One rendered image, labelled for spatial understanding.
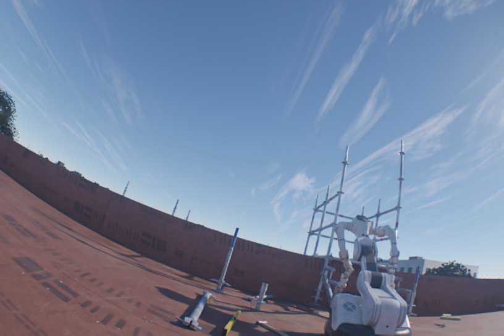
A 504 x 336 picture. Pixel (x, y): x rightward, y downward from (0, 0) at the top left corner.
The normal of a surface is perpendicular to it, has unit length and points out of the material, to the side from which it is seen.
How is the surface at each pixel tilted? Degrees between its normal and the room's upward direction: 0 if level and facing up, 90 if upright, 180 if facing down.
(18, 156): 90
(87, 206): 90
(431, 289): 90
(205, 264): 90
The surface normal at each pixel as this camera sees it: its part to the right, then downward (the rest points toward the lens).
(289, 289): 0.04, -0.40
